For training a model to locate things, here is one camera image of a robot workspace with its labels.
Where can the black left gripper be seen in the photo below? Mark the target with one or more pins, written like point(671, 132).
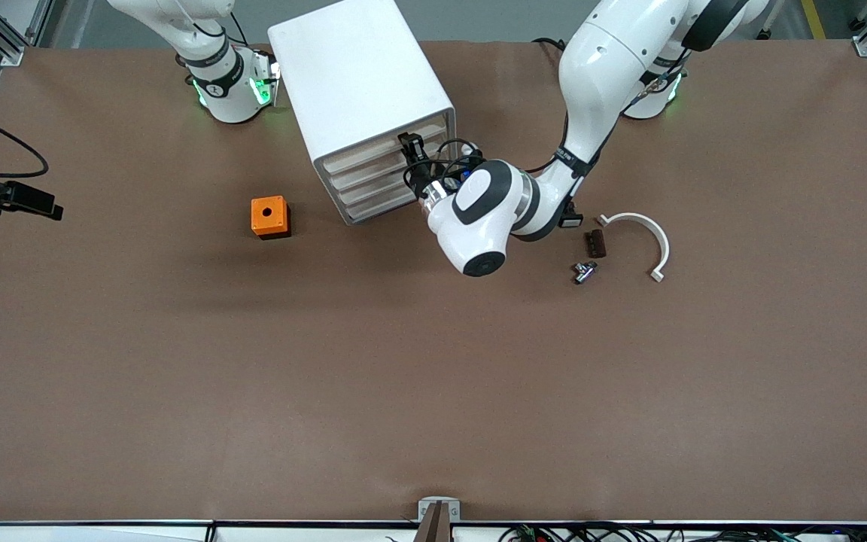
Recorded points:
point(419, 178)

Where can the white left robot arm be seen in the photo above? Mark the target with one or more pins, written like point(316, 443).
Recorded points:
point(606, 53)

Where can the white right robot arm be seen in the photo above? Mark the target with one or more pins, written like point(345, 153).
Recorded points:
point(226, 98)

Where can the orange box with hole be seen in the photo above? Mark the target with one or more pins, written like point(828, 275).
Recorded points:
point(259, 218)

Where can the brown terminal block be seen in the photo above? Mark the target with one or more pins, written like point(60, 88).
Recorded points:
point(596, 244)

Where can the chrome valve fitting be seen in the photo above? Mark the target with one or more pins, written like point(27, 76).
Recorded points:
point(582, 274)

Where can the white curved plastic clamp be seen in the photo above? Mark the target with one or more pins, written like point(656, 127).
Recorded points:
point(659, 237)

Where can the black switch with white face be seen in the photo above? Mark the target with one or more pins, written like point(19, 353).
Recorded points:
point(573, 221)

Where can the grey table edge bracket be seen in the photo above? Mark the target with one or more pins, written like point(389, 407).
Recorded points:
point(426, 512)

